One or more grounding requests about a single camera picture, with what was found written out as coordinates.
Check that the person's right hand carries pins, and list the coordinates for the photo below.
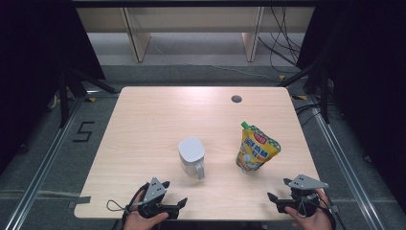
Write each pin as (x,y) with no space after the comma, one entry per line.
(319,220)

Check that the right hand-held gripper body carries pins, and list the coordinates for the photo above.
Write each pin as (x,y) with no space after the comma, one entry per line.
(303,182)

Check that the grey tape strip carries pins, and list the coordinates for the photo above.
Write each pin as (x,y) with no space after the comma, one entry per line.
(63,195)

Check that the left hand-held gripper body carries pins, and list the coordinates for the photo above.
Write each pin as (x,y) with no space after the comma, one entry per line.
(153,191)

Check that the yellow seasoning pouch green cap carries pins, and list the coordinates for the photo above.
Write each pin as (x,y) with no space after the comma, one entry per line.
(257,150)

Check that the aluminium floor rail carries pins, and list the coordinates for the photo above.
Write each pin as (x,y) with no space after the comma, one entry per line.
(344,159)
(44,166)

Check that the black tripod stand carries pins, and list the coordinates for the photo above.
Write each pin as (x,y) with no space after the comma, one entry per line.
(324,96)
(63,96)

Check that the black curtain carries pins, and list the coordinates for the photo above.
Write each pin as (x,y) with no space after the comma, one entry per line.
(32,64)
(367,80)

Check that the person's left hand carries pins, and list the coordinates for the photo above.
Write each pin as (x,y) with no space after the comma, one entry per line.
(137,222)

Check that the light wooden shelf unit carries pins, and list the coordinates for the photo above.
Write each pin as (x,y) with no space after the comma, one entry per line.
(191,22)

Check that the translucent jug with white lid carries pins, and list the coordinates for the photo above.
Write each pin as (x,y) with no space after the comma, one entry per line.
(191,153)

